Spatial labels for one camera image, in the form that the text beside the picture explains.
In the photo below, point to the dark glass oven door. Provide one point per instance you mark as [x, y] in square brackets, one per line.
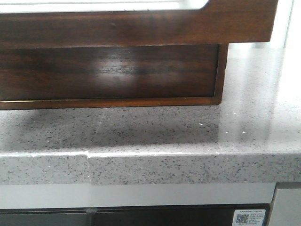
[170, 215]

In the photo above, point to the dark wooden drawer cabinet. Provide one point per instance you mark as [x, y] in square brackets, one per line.
[221, 75]

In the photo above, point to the grey cabinet door panel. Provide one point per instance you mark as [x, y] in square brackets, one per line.
[286, 206]

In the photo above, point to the white tray on cabinet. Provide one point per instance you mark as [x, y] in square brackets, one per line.
[51, 6]

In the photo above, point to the dark wooden drawer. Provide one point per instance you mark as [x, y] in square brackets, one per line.
[218, 22]
[141, 70]

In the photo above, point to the white QR code sticker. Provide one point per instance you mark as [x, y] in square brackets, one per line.
[248, 217]

